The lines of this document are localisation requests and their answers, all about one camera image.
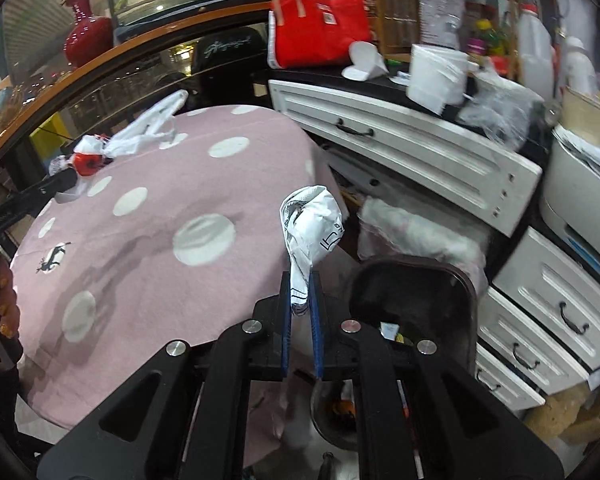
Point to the pink polka-dot tablecloth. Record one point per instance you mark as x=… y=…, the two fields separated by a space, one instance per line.
x=155 y=200

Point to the person's left hand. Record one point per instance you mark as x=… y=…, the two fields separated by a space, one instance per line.
x=2 y=305

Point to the tan plush toy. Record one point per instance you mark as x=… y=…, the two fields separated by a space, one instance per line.
x=565 y=410

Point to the wooden counter rail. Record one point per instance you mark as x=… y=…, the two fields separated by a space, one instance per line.
x=145 y=35

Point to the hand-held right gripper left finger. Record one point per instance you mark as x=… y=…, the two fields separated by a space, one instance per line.
x=286 y=320

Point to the red ceramic vase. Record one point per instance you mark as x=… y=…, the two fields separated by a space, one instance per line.
x=87 y=35

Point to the white plastic jug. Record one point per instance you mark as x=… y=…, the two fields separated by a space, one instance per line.
x=535 y=55

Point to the white fluffy cloth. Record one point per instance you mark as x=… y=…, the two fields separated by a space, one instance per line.
x=415 y=235

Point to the white printed wrapper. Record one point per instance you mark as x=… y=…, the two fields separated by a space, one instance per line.
x=310 y=220

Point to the white wide cabinet drawer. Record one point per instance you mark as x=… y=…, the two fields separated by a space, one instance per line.
x=405 y=145

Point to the white plastic stand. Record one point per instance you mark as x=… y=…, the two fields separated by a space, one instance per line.
x=365 y=57

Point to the white drawer unit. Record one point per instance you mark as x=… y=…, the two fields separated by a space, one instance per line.
x=530 y=280

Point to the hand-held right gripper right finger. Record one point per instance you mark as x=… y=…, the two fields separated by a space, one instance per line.
x=317 y=330

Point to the dark brown trash bin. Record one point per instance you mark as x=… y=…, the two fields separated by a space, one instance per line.
x=410 y=285

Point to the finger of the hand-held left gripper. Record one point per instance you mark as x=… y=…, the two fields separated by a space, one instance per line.
x=35 y=192

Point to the black chair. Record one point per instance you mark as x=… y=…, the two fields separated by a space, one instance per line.
x=230 y=50

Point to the wooden shelf rack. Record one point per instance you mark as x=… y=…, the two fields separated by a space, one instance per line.
x=395 y=10

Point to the red tote bag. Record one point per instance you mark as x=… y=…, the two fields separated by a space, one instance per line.
x=320 y=30

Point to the white plastic bag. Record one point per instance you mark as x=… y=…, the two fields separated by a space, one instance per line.
x=140 y=132

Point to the clear plastic bag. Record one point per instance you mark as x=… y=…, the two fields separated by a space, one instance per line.
x=500 y=105

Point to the white printer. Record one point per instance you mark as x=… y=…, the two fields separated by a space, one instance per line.
x=565 y=195

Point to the white yogurt bottle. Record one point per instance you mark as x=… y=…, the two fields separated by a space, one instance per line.
x=577 y=65

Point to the yellow cap bottle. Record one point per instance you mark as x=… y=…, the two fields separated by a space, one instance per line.
x=485 y=35

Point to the white printed pouch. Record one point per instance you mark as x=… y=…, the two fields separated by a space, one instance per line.
x=440 y=15

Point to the beige tape roll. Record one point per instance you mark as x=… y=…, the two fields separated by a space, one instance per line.
x=582 y=110

